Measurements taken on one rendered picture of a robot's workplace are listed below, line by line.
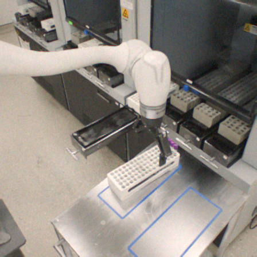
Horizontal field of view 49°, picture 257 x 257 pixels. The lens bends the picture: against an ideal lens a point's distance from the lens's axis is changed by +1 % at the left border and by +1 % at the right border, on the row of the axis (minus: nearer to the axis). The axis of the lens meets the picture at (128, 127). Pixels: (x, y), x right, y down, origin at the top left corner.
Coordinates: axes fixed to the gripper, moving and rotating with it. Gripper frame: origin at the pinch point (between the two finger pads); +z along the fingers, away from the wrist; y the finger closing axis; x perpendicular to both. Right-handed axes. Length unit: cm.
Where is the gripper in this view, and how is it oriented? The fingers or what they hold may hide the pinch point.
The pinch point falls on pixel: (150, 152)
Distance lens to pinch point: 110.9
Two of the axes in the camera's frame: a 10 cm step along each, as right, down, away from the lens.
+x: 8.1, -4.1, 4.2
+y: 5.9, 5.3, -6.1
